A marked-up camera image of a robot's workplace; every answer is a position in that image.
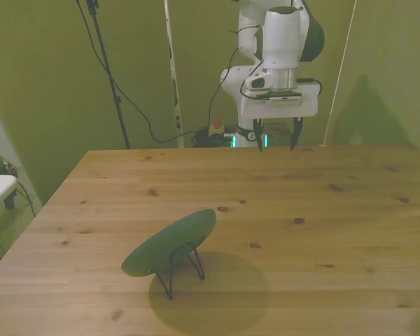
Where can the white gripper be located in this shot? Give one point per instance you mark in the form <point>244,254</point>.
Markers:
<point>283,109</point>

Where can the dark green round plate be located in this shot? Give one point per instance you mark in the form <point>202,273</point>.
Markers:
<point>168,241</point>

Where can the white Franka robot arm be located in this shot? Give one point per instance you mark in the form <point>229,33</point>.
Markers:
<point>280,35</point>

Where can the yellow emergency stop button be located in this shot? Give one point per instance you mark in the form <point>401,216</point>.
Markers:
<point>217,127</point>

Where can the black tripod pole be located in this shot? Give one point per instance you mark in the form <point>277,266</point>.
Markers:
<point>106,66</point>

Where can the white vertical strip rail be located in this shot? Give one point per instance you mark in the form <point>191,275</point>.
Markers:
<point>174,70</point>

